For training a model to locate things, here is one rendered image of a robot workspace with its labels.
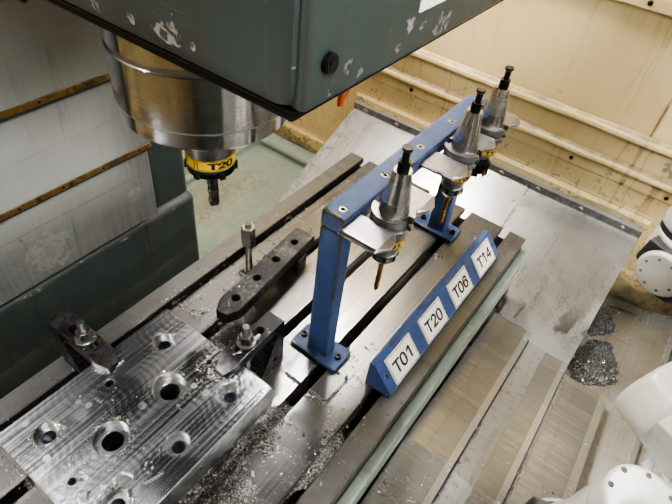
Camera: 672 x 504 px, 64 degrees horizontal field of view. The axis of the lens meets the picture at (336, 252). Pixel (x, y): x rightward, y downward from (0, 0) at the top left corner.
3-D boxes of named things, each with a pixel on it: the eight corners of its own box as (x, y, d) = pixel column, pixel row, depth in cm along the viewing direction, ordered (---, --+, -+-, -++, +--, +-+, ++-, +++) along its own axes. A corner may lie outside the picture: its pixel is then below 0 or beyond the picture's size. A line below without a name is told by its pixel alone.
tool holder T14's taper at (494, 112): (483, 112, 97) (495, 78, 93) (507, 121, 96) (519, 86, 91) (475, 122, 94) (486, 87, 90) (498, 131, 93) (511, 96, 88)
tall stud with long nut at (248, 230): (258, 271, 108) (258, 223, 99) (249, 279, 106) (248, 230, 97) (248, 265, 109) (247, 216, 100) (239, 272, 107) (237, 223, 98)
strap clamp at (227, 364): (283, 358, 94) (286, 303, 83) (229, 411, 86) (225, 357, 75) (268, 348, 95) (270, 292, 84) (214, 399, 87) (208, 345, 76)
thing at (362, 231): (402, 240, 73) (403, 235, 72) (381, 260, 70) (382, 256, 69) (360, 216, 75) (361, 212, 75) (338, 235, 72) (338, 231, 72)
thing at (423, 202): (440, 202, 80) (441, 198, 79) (422, 219, 76) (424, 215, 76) (400, 182, 82) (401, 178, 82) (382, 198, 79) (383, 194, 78)
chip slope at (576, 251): (598, 297, 152) (644, 229, 134) (499, 493, 109) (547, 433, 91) (346, 168, 185) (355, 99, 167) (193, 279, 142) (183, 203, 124)
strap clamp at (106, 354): (133, 392, 86) (115, 336, 76) (115, 406, 84) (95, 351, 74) (82, 348, 91) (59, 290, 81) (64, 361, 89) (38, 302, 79)
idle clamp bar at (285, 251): (313, 258, 112) (315, 235, 108) (233, 341, 95) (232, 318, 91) (293, 249, 114) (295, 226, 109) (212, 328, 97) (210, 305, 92)
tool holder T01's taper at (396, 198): (393, 195, 77) (402, 156, 72) (416, 211, 75) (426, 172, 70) (371, 206, 75) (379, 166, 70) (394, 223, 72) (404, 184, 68)
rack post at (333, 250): (351, 354, 96) (376, 232, 75) (333, 374, 92) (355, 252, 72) (308, 325, 99) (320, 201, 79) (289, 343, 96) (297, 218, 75)
